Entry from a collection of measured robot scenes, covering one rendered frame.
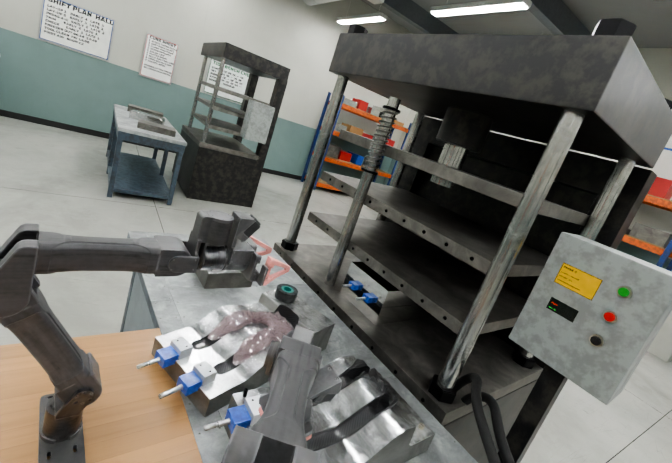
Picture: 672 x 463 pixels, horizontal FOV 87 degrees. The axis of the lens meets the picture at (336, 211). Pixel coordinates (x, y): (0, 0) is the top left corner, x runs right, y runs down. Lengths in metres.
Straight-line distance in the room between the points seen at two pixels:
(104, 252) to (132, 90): 6.97
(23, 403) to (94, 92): 6.84
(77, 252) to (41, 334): 0.16
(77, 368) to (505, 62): 1.38
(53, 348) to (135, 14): 7.07
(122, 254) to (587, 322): 1.22
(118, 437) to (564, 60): 1.47
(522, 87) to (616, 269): 0.60
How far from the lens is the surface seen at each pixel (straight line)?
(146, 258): 0.75
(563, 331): 1.34
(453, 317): 1.43
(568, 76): 1.26
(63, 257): 0.73
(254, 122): 4.89
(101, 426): 1.02
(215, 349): 1.13
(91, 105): 7.68
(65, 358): 0.86
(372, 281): 1.66
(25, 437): 1.02
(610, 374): 1.33
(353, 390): 1.05
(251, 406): 0.92
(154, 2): 7.70
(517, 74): 1.33
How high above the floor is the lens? 1.55
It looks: 13 degrees down
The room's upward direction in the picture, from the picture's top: 19 degrees clockwise
